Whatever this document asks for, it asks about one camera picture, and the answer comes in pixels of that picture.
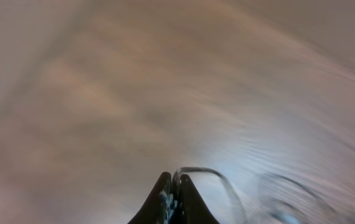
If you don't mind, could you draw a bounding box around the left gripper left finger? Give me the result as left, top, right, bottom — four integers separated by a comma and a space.
128, 172, 171, 224

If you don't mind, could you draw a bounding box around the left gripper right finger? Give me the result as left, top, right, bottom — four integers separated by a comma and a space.
177, 174, 219, 224

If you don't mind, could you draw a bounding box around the thin black USB cable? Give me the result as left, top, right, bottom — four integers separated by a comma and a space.
173, 166, 353, 224

